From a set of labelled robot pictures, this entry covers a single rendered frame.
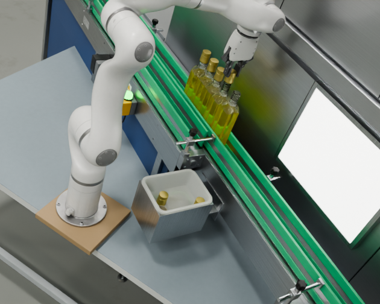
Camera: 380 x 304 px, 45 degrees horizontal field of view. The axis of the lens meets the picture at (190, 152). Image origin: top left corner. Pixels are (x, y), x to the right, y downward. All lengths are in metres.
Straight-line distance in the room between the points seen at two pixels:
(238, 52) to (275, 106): 0.25
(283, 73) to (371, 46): 0.34
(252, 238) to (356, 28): 0.75
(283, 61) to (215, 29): 0.46
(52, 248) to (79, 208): 0.94
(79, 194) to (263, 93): 0.76
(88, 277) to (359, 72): 1.72
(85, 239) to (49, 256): 0.90
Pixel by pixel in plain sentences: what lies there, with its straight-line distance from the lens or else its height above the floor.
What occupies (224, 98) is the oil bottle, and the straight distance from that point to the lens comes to 1.70.
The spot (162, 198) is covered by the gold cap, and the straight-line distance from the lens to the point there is 1.63.
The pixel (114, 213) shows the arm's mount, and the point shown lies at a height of 0.77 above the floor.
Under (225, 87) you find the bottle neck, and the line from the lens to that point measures 1.68.
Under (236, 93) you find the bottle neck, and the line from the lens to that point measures 1.67.
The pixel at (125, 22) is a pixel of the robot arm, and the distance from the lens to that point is 1.29.
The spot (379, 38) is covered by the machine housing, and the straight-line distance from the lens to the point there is 1.44.
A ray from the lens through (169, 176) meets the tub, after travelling 1.68.
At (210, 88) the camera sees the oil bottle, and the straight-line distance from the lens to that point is 1.73.
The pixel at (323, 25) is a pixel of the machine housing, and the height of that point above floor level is 1.63.
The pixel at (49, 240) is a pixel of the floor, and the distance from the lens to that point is 2.66.
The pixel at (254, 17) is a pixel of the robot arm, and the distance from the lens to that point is 1.42.
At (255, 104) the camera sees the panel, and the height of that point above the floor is 1.24.
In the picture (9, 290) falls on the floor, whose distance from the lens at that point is 2.50.
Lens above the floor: 2.15
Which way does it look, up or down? 39 degrees down
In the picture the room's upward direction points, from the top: 21 degrees clockwise
